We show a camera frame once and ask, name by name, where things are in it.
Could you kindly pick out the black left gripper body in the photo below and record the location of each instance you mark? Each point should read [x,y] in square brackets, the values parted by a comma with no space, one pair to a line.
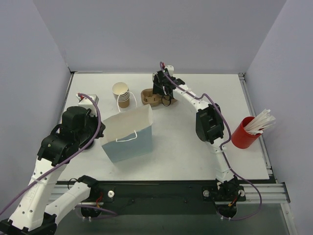
[97,126]

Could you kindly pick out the brown pulp cup carrier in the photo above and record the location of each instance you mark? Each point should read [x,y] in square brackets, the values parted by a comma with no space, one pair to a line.
[148,97]

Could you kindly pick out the stack of brown paper cups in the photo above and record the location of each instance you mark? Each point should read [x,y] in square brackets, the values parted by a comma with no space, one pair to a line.
[121,94]

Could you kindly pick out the light blue paper bag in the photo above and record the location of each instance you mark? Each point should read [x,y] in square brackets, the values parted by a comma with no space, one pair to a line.
[128,134]

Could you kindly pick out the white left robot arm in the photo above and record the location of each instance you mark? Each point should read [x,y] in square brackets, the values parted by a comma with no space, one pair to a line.
[34,215]

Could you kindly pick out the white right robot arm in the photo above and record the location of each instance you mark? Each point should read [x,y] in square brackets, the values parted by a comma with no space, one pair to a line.
[211,126]

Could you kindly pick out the red straw holder cup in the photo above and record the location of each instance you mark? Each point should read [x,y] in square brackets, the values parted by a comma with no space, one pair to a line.
[241,138]

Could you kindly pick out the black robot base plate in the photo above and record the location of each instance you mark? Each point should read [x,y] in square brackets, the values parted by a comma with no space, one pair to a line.
[189,197]

